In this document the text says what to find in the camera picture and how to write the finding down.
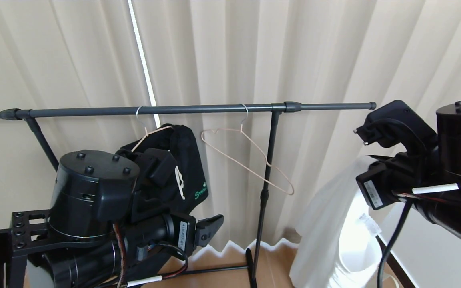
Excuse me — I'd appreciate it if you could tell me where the pink clothes hanger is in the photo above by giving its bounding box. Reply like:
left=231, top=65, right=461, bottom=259
left=131, top=106, right=174, bottom=152
left=201, top=104, right=295, bottom=196

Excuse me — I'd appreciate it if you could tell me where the black clothes rack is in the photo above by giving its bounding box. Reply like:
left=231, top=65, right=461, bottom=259
left=0, top=102, right=377, bottom=288

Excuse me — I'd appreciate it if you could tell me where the beige curtain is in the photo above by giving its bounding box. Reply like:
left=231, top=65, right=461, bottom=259
left=0, top=0, right=461, bottom=252

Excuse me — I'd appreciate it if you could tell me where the black garment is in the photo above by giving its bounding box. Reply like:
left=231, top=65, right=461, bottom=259
left=116, top=124, right=209, bottom=224

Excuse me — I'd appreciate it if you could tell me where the white garment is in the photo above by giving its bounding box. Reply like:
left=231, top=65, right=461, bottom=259
left=289, top=156, right=384, bottom=288

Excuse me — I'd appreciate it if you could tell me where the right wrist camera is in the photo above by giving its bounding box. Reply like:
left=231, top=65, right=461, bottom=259
left=354, top=100, right=439, bottom=160

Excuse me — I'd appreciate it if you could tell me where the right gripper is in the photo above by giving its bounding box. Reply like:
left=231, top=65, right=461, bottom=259
left=355, top=154, right=461, bottom=255

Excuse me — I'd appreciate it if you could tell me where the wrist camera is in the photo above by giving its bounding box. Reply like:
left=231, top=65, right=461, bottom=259
left=354, top=100, right=439, bottom=160
left=128, top=148, right=180, bottom=223

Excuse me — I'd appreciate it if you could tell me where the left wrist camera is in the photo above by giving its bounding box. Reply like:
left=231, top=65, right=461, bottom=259
left=128, top=148, right=180, bottom=223

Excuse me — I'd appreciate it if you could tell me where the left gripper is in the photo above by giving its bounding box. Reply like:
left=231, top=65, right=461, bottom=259
left=126, top=212, right=224, bottom=276

